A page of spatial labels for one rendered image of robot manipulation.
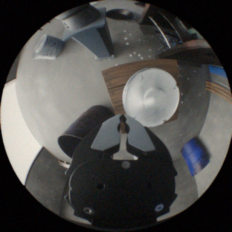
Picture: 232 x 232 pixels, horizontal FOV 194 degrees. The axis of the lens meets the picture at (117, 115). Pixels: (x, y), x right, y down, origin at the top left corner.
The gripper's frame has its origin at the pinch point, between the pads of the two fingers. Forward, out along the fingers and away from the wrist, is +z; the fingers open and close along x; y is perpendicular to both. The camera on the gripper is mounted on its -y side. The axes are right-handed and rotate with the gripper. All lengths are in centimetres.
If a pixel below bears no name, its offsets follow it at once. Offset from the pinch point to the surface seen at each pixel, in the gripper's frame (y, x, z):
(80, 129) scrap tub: 17.3, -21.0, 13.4
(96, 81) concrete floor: -6, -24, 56
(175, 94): -4.2, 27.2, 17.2
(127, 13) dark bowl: -100, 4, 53
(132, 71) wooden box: -10.8, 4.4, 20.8
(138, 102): 2.5, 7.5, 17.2
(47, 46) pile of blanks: -53, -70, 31
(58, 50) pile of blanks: -52, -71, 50
